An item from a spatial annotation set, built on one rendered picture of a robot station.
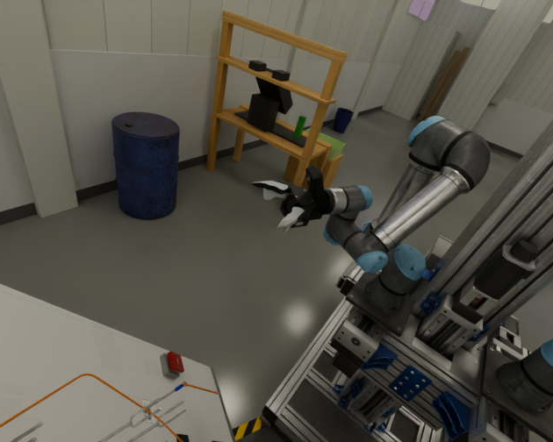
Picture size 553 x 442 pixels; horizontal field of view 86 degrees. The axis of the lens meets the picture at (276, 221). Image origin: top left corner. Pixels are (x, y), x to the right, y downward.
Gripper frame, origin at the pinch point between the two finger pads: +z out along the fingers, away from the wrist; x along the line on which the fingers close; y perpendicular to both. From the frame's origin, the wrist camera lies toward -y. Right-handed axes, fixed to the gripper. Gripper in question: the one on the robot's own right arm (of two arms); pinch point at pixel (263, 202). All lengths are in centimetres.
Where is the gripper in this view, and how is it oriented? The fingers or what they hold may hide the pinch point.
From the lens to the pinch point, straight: 71.1
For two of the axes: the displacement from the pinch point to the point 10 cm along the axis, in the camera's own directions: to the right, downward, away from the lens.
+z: -8.6, 1.1, -5.0
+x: -4.2, -7.2, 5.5
